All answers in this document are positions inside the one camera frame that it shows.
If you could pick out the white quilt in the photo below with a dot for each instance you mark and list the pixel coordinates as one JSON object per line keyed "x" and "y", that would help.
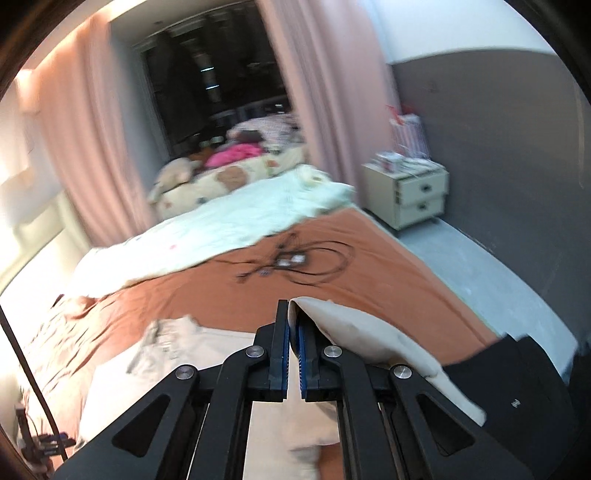
{"x": 221, "y": 230}

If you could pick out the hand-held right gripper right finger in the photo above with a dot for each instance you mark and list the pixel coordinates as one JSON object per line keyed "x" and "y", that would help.
{"x": 302, "y": 364}

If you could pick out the pink curtain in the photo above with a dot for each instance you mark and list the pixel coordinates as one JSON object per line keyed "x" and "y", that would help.
{"x": 332, "y": 101}
{"x": 92, "y": 138}

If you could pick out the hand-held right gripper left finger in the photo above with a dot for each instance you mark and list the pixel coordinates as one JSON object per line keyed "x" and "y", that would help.
{"x": 286, "y": 364}

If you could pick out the patterned white cloth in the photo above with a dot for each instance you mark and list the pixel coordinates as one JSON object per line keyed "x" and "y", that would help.
{"x": 268, "y": 127}

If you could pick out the orange bed sheet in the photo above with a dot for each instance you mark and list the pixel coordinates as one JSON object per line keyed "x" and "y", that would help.
{"x": 383, "y": 263}

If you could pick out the cream nightstand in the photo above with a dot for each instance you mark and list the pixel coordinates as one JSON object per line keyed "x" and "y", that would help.
{"x": 415, "y": 194}

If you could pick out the pink cloth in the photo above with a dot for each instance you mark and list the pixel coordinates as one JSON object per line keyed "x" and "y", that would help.
{"x": 235, "y": 154}

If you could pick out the striped gift bag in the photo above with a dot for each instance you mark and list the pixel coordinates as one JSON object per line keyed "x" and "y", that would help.
{"x": 408, "y": 134}

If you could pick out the small boxes on nightstand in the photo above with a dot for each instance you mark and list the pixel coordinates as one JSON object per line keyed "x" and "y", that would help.
{"x": 401, "y": 161}

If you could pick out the plush toy with brown patches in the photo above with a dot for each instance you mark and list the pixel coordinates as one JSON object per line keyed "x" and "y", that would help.
{"x": 217, "y": 182}

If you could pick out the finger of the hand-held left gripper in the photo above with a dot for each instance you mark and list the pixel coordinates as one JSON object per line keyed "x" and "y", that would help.
{"x": 60, "y": 445}

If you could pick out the dark window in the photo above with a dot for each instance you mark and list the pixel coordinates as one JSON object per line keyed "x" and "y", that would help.
{"x": 207, "y": 83}

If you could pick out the cream padded headboard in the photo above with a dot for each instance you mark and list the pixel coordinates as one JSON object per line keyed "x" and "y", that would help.
{"x": 41, "y": 235}

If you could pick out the light beige pants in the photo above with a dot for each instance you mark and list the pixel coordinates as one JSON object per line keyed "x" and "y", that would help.
{"x": 369, "y": 337}

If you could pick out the beige plush toy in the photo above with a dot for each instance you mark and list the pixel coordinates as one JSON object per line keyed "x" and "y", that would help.
{"x": 173, "y": 177}

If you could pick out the black garment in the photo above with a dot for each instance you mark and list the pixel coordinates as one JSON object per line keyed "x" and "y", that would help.
{"x": 517, "y": 383}

